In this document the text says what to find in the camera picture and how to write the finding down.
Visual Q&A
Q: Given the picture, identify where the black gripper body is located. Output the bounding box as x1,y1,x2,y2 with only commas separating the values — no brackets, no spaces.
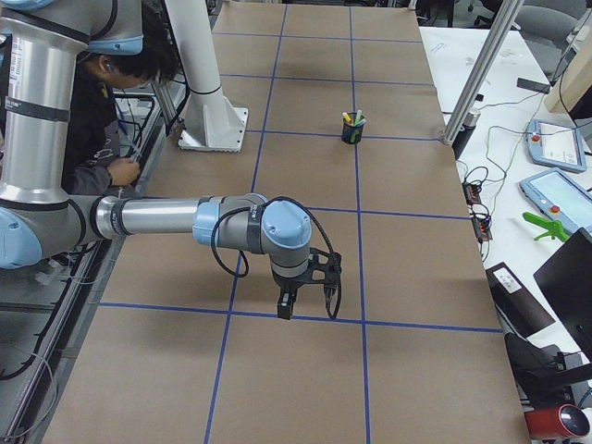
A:
272,268,311,301

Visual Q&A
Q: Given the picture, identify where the green plastic clamp tool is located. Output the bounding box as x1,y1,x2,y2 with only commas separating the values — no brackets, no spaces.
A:
522,212,570,242

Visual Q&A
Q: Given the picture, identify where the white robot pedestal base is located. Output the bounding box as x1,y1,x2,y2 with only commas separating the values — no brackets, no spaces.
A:
166,0,249,153

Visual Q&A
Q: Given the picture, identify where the black monitor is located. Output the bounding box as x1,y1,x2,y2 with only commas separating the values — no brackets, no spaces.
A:
534,228,591,360

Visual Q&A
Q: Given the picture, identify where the black mesh pen holder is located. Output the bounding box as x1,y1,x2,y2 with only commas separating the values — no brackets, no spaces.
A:
340,113,366,144

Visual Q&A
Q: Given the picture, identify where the green highlighter pen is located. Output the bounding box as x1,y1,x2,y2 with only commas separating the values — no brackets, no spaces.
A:
346,118,366,144

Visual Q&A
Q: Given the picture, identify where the orange black connector block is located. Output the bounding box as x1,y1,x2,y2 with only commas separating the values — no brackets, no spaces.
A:
462,183,482,205

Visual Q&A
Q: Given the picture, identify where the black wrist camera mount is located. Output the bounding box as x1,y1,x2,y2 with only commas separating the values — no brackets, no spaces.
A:
306,248,342,304

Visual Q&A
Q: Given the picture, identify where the person in dark jacket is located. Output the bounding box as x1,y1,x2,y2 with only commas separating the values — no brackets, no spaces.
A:
61,4,179,195

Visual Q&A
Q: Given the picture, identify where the black water bottle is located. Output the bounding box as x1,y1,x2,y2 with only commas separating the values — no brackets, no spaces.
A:
451,107,481,160

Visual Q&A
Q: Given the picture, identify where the lower teach pendant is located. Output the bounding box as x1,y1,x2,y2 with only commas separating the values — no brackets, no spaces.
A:
519,167,591,234

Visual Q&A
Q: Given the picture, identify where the black cardboard box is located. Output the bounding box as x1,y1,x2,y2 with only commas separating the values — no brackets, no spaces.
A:
486,263,555,337

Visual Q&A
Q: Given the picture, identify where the upper teach pendant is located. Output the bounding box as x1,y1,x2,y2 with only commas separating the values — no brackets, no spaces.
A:
525,118,587,173

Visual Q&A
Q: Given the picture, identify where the black robot wrist cable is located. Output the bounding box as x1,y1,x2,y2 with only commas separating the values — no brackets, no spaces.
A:
210,195,344,322

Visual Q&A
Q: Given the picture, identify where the aluminium frame post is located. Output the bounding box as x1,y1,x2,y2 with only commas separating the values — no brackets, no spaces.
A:
439,0,524,145

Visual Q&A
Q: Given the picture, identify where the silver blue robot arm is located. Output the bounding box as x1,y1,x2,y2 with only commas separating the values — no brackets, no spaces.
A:
1,1,319,319

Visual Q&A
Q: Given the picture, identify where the red cylindrical speaker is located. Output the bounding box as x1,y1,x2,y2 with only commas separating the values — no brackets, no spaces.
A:
524,404,591,440

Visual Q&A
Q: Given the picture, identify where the teach pendant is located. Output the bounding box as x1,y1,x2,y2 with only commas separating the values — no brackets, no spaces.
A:
519,167,591,234
525,118,587,173

